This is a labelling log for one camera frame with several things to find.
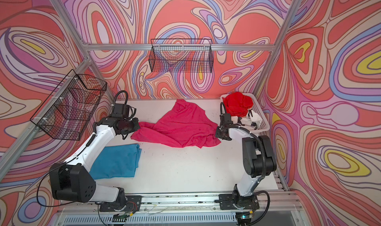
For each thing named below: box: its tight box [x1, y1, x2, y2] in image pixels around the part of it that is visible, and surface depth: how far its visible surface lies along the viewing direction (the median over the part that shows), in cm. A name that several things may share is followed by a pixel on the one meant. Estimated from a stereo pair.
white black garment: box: [231, 108, 262, 130], surface depth 103 cm
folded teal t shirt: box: [89, 143, 142, 180], surface depth 86 cm
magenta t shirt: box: [130, 99, 222, 149], surface depth 101 cm
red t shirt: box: [222, 91, 254, 118], surface depth 109 cm
